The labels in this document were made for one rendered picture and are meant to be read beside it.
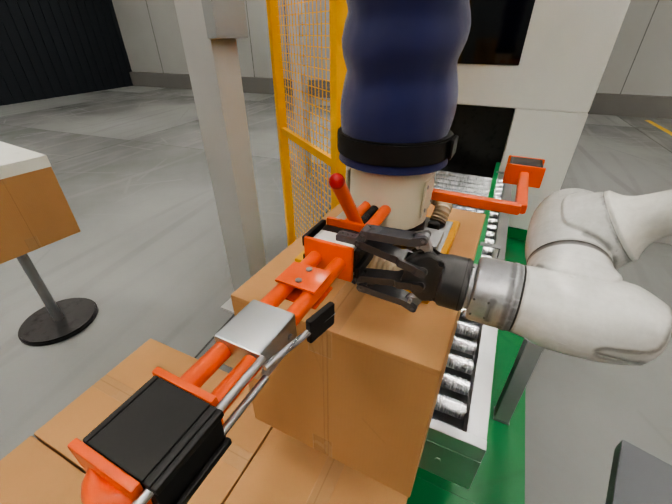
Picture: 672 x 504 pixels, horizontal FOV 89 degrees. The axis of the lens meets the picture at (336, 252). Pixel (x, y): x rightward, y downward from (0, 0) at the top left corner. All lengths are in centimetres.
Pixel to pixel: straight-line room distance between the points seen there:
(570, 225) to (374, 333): 32
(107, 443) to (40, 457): 97
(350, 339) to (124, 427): 35
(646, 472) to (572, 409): 109
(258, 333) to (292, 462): 70
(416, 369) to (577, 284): 25
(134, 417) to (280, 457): 75
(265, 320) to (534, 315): 31
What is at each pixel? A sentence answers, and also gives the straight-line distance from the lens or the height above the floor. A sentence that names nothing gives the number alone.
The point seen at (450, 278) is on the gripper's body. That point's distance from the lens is 47.
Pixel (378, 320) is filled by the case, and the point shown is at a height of 107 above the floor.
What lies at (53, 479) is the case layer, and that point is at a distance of 126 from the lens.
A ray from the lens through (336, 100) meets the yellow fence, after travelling 148.
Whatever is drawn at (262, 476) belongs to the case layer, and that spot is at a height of 54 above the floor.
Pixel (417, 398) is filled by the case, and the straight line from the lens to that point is 62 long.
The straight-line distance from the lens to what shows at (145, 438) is 34.
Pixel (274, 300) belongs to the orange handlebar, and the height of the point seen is 121.
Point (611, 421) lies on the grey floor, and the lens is 215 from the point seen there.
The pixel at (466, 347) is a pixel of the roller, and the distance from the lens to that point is 136.
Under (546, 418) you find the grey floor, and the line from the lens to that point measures 200.
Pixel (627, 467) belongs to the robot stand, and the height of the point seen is 75.
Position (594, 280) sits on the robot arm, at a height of 125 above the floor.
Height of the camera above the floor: 149
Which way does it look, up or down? 33 degrees down
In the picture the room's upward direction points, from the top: straight up
